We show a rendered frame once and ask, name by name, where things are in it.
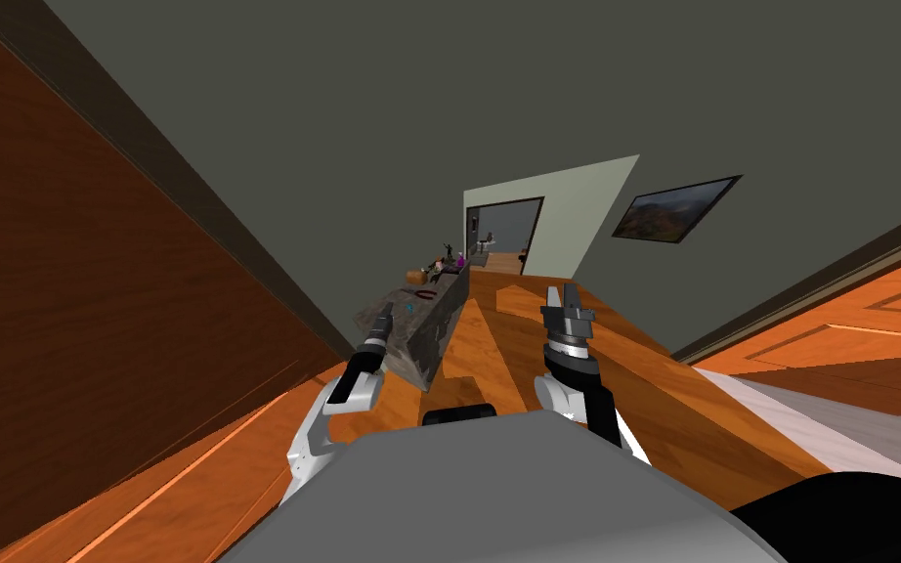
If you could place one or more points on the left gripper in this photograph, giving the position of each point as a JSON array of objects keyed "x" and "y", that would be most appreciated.
[{"x": 379, "y": 327}]

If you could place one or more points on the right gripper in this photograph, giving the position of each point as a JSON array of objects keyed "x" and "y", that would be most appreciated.
[{"x": 569, "y": 323}]

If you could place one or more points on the dark framed landscape picture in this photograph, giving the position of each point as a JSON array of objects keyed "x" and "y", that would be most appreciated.
[{"x": 673, "y": 209}]

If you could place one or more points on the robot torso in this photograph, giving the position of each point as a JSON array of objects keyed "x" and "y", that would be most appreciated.
[{"x": 497, "y": 493}]

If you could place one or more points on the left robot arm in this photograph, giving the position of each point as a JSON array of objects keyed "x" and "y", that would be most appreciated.
[{"x": 353, "y": 387}]

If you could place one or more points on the orange panelled wooden door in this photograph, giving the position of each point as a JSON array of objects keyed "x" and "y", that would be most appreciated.
[{"x": 849, "y": 344}]

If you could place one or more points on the dark marble table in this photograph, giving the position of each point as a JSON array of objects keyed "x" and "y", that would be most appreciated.
[{"x": 427, "y": 336}]

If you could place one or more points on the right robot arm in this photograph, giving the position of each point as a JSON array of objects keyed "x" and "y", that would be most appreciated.
[{"x": 587, "y": 391}]

